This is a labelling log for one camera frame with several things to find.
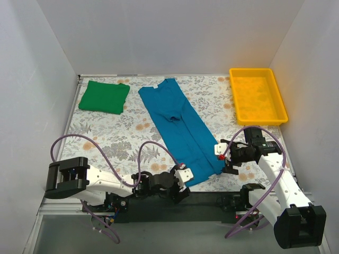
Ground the blue t shirt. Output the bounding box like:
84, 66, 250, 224
138, 78, 224, 187

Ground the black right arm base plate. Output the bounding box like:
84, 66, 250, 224
216, 193, 252, 212

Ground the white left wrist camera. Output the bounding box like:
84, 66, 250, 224
174, 164, 194, 188

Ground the aluminium frame rail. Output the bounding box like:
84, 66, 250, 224
25, 192, 332, 254

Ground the yellow plastic bin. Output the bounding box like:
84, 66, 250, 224
229, 68, 288, 126

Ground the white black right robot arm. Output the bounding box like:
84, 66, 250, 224
214, 125, 326, 249

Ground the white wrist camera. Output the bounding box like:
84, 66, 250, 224
174, 164, 194, 188
214, 142, 230, 161

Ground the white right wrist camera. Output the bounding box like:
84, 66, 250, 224
214, 142, 230, 161

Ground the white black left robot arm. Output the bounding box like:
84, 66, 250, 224
44, 157, 194, 212

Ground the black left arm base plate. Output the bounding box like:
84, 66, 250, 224
85, 194, 129, 213

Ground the floral patterned table mat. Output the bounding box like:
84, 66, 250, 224
52, 76, 297, 192

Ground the green folded t shirt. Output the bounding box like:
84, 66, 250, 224
78, 80, 130, 115

